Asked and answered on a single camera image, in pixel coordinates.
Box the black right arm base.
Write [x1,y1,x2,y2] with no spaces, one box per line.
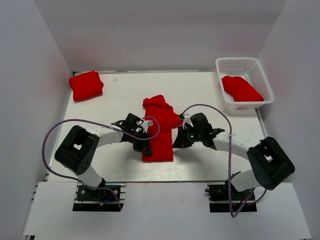
[204,183,258,213]

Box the white plastic mesh basket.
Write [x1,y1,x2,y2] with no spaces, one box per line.
[215,57,274,110]

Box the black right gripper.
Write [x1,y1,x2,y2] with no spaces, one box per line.
[172,125,203,149]

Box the red t-shirt in basket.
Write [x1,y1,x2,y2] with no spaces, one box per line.
[222,76,264,102]

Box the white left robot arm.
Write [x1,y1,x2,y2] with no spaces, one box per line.
[54,113,160,200]

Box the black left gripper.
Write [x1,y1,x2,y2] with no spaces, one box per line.
[128,130,152,156]

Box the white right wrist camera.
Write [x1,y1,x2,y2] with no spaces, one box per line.
[178,113,192,130]

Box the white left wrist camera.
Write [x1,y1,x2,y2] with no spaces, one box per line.
[140,120,153,133]

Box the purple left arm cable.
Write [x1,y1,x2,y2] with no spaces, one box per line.
[41,115,161,210]

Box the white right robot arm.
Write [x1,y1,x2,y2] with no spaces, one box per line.
[172,113,296,200]

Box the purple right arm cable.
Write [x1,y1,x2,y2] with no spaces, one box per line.
[178,103,267,218]

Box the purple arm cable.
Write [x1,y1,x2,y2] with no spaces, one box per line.
[178,103,267,218]
[41,115,161,210]

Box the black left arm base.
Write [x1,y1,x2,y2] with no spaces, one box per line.
[72,184,126,212]

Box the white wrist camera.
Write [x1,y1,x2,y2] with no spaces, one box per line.
[140,120,153,133]
[178,113,192,130]

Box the red t-shirt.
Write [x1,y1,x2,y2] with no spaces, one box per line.
[68,71,104,102]
[222,76,264,102]
[142,95,183,163]

